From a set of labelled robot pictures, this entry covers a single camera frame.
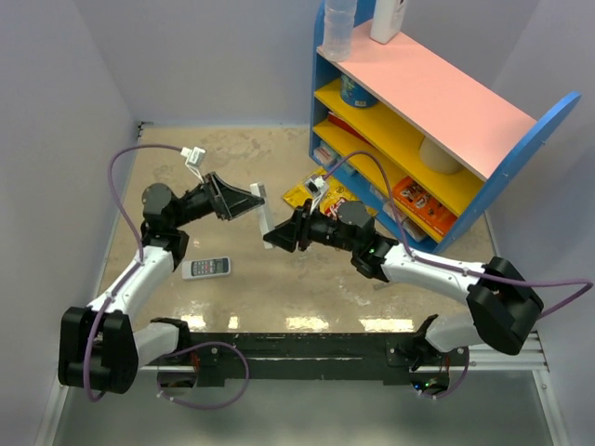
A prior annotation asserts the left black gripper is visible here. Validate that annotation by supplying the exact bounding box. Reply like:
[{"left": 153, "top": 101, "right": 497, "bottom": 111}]
[{"left": 172, "top": 173, "right": 264, "bottom": 229}]

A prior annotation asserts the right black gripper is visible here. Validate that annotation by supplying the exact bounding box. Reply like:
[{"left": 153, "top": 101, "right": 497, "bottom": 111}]
[{"left": 265, "top": 199, "right": 359, "bottom": 253}]

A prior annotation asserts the white long remote control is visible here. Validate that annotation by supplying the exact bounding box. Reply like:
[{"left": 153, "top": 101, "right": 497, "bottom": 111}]
[{"left": 250, "top": 182, "right": 274, "bottom": 236}]

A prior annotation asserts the grey button remote control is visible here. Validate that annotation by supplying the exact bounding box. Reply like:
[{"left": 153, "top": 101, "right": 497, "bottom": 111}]
[{"left": 181, "top": 256, "right": 231, "bottom": 282}]

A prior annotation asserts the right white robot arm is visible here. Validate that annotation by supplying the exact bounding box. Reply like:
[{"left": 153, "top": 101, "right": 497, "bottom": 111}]
[{"left": 263, "top": 201, "right": 543, "bottom": 365}]

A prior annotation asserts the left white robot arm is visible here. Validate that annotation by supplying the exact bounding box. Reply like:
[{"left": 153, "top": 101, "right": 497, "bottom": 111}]
[{"left": 58, "top": 173, "right": 266, "bottom": 402}]

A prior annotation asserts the yellow Lays chip bag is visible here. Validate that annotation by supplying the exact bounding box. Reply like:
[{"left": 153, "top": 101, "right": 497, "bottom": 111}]
[{"left": 283, "top": 167, "right": 359, "bottom": 218}]

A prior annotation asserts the pack of tissue packets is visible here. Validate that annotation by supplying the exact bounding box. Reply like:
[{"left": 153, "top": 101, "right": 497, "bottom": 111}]
[{"left": 313, "top": 140, "right": 356, "bottom": 176}]

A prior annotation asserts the red flat box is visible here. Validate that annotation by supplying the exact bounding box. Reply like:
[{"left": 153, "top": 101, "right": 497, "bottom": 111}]
[{"left": 327, "top": 111, "right": 370, "bottom": 145}]

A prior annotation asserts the orange product box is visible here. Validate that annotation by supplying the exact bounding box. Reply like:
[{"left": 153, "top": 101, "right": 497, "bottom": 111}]
[{"left": 392, "top": 177, "right": 457, "bottom": 237}]

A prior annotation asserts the blue snack can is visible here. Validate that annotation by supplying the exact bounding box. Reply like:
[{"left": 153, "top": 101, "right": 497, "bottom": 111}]
[{"left": 339, "top": 73, "right": 378, "bottom": 109}]

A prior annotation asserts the brown paper roll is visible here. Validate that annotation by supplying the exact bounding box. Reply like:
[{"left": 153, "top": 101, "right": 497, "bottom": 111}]
[{"left": 419, "top": 138, "right": 463, "bottom": 175}]

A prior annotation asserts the blue yellow pink shelf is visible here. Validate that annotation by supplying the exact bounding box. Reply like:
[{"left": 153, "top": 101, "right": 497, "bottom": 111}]
[{"left": 310, "top": 1, "right": 581, "bottom": 254}]

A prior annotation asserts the clear plastic bottle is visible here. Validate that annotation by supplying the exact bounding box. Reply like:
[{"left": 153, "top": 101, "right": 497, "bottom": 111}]
[{"left": 322, "top": 0, "right": 357, "bottom": 62}]

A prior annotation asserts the white plastic container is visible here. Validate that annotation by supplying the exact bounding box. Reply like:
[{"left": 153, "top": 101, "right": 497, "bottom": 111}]
[{"left": 370, "top": 0, "right": 407, "bottom": 45}]

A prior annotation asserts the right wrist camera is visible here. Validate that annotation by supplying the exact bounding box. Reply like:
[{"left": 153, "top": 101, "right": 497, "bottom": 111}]
[{"left": 304, "top": 176, "right": 329, "bottom": 212}]

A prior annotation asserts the base left purple cable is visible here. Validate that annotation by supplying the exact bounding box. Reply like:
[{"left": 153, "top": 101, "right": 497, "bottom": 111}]
[{"left": 155, "top": 342, "right": 251, "bottom": 410}]

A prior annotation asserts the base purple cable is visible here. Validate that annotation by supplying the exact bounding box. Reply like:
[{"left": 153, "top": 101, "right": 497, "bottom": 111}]
[
  {"left": 416, "top": 348, "right": 470, "bottom": 400},
  {"left": 155, "top": 342, "right": 251, "bottom": 410}
]

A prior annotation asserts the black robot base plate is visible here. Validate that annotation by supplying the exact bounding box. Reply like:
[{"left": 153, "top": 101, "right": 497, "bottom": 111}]
[{"left": 184, "top": 332, "right": 443, "bottom": 387}]

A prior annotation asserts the base right purple cable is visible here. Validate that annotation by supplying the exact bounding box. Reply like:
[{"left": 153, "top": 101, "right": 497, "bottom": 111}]
[{"left": 416, "top": 348, "right": 470, "bottom": 400}]

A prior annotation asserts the aluminium rail frame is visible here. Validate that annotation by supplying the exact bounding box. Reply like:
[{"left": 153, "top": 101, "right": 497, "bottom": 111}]
[{"left": 38, "top": 334, "right": 552, "bottom": 445}]

